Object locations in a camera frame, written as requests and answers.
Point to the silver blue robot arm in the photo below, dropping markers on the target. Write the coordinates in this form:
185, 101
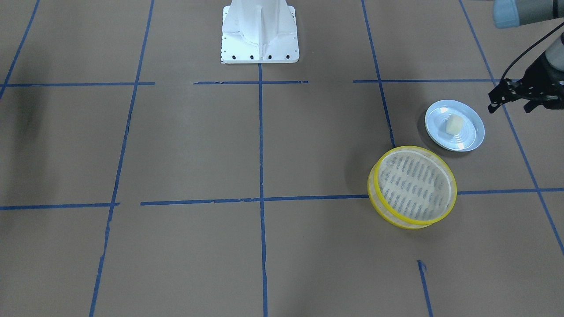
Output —
516, 13

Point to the white pedestal column base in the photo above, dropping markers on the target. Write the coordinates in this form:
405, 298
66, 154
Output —
259, 31

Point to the light blue plate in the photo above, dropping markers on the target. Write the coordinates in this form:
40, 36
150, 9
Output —
471, 136

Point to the white steamed bun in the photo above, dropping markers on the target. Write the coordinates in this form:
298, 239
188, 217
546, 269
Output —
454, 125

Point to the yellow bamboo steamer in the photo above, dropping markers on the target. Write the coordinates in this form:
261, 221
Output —
411, 187

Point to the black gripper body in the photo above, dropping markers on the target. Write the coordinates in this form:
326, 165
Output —
545, 72

